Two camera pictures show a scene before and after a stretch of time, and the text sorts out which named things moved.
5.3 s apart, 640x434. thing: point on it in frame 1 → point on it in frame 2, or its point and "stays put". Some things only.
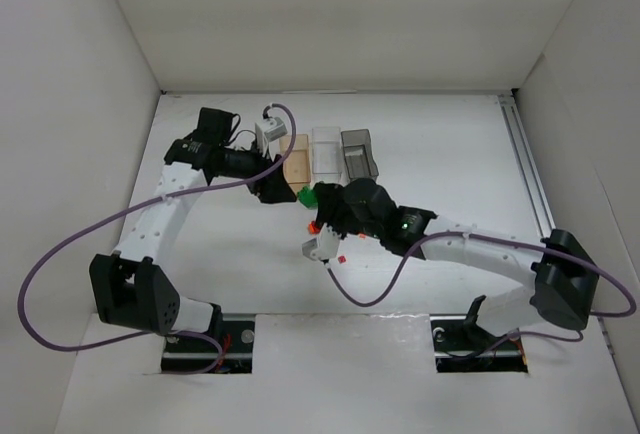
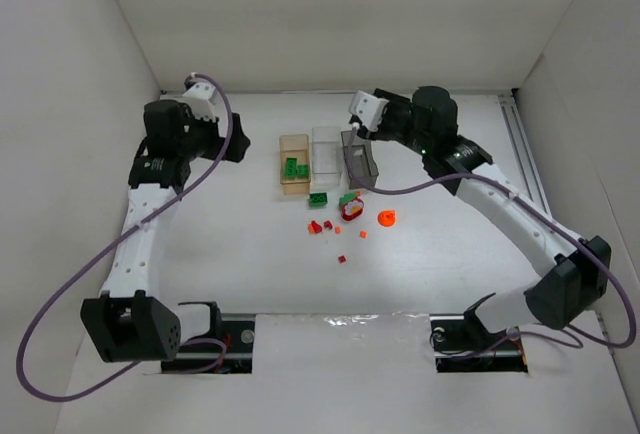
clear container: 326,163 stays put
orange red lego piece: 313,227 stays put
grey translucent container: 359,156 stays put
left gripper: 265,182 → 226,139
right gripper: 329,209 → 379,130
